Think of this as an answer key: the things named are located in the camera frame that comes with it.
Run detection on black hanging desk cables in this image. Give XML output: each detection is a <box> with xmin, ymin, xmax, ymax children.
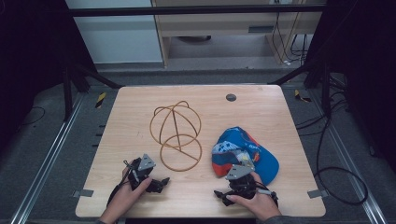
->
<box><xmin>270</xmin><ymin>11</ymin><xmax>310</xmax><ymax>67</ymax></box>

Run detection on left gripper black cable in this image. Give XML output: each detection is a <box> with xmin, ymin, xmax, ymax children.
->
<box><xmin>106</xmin><ymin>159</ymin><xmax>134</xmax><ymax>208</ymax></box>

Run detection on yellow black hazard tape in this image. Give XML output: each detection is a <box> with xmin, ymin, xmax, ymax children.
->
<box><xmin>293</xmin><ymin>89</ymin><xmax>312</xmax><ymax>104</ymax></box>
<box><xmin>94</xmin><ymin>91</ymin><xmax>107</xmax><ymax>109</ymax></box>

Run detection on black horizontal frame bar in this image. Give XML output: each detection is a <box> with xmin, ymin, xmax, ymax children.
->
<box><xmin>68</xmin><ymin>4</ymin><xmax>326</xmax><ymax>18</ymax></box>

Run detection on person's left hand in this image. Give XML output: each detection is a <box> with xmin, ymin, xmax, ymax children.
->
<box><xmin>100</xmin><ymin>167</ymin><xmax>154</xmax><ymax>223</ymax></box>

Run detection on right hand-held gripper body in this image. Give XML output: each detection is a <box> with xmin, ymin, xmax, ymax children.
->
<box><xmin>224</xmin><ymin>163</ymin><xmax>260</xmax><ymax>202</ymax></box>

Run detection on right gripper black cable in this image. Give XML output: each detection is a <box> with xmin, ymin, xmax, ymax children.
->
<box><xmin>255</xmin><ymin>183</ymin><xmax>280</xmax><ymax>208</ymax></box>

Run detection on looped black floor cable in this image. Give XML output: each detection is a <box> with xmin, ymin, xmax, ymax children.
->
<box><xmin>313</xmin><ymin>118</ymin><xmax>369</xmax><ymax>206</ymax></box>

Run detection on person's right hand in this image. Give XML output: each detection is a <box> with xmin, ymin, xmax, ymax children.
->
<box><xmin>225</xmin><ymin>171</ymin><xmax>283</xmax><ymax>222</ymax></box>

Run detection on black metal stand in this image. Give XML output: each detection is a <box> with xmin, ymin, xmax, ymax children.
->
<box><xmin>267</xmin><ymin>59</ymin><xmax>332</xmax><ymax>119</ymax></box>
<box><xmin>62</xmin><ymin>60</ymin><xmax>124</xmax><ymax>123</ymax></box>

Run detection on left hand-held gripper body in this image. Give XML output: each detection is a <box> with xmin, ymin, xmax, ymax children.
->
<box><xmin>123</xmin><ymin>153</ymin><xmax>158</xmax><ymax>193</ymax></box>

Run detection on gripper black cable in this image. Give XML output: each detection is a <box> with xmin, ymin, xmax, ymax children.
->
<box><xmin>106</xmin><ymin>159</ymin><xmax>134</xmax><ymax>208</ymax></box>
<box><xmin>255</xmin><ymin>183</ymin><xmax>280</xmax><ymax>208</ymax></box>

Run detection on aluminium floor rail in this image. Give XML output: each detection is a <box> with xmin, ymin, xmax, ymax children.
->
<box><xmin>309</xmin><ymin>90</ymin><xmax>390</xmax><ymax>224</ymax></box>
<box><xmin>8</xmin><ymin>92</ymin><xmax>87</xmax><ymax>224</ymax></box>

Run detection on white cabinet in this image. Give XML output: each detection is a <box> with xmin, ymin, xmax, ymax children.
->
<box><xmin>64</xmin><ymin>0</ymin><xmax>164</xmax><ymax>64</ymax></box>

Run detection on grey table bracket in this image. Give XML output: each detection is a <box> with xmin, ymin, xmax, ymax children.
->
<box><xmin>72</xmin><ymin>189</ymin><xmax>95</xmax><ymax>199</ymax></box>
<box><xmin>306</xmin><ymin>189</ymin><xmax>330</xmax><ymax>199</ymax></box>

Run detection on light wooden desk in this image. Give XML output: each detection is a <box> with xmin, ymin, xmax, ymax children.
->
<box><xmin>150</xmin><ymin>0</ymin><xmax>328</xmax><ymax>69</ymax></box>

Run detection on black curtain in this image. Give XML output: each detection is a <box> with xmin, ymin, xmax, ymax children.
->
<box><xmin>0</xmin><ymin>0</ymin><xmax>97</xmax><ymax>150</ymax></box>
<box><xmin>303</xmin><ymin>0</ymin><xmax>396</xmax><ymax>174</ymax></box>

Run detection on blue and orange cap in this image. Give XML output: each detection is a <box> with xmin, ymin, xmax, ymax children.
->
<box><xmin>211</xmin><ymin>125</ymin><xmax>280</xmax><ymax>187</ymax></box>

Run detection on thin black floor cable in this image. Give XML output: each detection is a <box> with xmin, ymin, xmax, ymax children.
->
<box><xmin>18</xmin><ymin>105</ymin><xmax>47</xmax><ymax>129</ymax></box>

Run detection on golden wire hat stand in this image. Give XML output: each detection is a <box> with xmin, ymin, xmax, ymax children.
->
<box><xmin>148</xmin><ymin>100</ymin><xmax>204</xmax><ymax>173</ymax></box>

